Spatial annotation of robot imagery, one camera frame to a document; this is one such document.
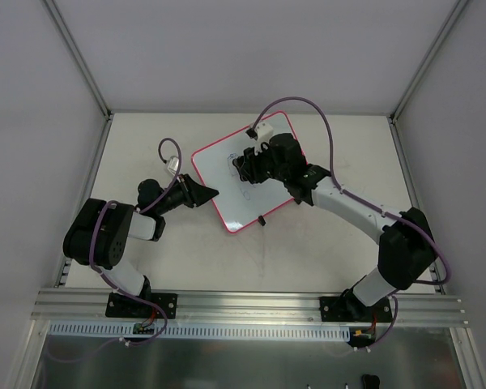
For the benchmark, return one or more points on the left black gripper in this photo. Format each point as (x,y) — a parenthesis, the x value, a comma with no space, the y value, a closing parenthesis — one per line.
(188,191)

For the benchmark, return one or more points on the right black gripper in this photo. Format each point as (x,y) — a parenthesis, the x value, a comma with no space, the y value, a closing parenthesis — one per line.
(255,165)

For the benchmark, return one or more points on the pink framed whiteboard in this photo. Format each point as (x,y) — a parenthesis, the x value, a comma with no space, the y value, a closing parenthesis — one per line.
(231,165)

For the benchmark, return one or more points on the black whiteboard eraser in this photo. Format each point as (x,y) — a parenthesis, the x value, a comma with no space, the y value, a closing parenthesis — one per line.
(243,168)

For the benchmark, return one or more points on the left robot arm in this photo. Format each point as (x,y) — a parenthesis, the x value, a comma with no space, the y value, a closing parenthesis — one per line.
(97,238)

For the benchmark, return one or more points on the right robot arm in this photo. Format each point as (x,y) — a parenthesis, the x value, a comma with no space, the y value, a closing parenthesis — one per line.
(405,244)

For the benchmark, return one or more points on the black object bottom edge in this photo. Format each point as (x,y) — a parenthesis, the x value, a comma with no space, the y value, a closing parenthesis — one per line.
(370,381)

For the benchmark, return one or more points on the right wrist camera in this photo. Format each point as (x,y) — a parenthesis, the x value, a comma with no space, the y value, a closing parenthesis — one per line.
(261,133)

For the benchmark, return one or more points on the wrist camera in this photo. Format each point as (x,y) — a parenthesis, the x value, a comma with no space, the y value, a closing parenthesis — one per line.
(261,133)
(173,165)

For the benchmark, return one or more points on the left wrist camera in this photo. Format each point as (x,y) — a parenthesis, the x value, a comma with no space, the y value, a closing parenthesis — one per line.
(173,165)

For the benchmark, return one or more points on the aluminium mounting rail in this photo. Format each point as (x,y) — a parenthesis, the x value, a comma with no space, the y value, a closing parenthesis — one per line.
(414,310)

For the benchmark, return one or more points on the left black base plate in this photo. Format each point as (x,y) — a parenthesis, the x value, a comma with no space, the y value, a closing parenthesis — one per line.
(119,306)

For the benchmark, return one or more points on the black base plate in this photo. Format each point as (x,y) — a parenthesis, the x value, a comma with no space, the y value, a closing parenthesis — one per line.
(119,306)
(336,310)

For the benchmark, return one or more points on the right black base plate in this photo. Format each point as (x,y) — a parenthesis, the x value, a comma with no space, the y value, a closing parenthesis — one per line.
(336,310)

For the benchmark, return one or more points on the slotted cable duct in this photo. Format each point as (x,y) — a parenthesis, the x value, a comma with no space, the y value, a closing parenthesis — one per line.
(202,331)

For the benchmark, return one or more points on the left frame post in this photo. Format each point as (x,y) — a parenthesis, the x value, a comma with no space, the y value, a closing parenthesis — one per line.
(72,47)

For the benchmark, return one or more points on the frame post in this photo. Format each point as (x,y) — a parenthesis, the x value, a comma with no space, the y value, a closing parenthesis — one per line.
(448,25)
(72,47)

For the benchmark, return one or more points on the right frame post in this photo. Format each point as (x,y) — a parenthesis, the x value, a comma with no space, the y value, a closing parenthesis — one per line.
(448,25)

